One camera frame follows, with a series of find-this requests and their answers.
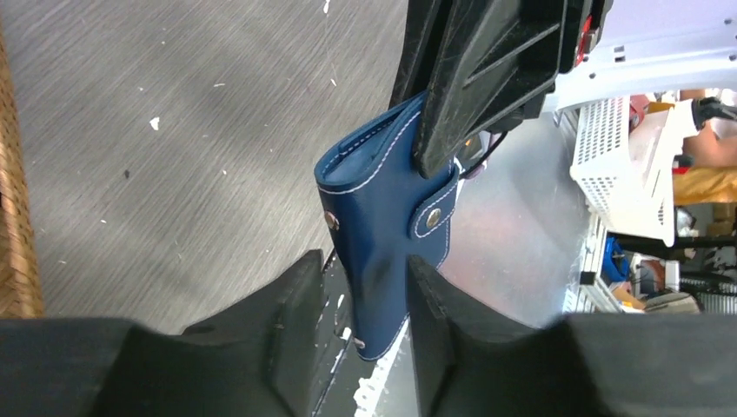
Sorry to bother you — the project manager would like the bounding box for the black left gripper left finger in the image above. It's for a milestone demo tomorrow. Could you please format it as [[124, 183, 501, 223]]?
[[1, 250, 324, 416]]

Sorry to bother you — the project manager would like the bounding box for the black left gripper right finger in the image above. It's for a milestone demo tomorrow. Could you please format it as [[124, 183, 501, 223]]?
[[407, 255, 736, 416]]

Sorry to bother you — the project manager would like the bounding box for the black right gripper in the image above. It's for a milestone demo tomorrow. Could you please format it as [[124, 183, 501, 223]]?
[[389, 0, 612, 178]]

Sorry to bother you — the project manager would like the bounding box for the blue leather card holder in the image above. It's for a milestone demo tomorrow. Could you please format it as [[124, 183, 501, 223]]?
[[314, 94, 460, 361]]

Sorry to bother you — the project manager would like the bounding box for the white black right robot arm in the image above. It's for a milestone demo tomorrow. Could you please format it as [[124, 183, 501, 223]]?
[[390, 1, 736, 177]]

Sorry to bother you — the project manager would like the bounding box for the white perforated plastic basket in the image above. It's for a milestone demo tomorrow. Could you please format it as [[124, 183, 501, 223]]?
[[569, 97, 695, 246]]

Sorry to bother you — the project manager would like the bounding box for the woven divided basket tray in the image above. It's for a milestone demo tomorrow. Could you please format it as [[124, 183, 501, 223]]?
[[1, 43, 43, 319]]

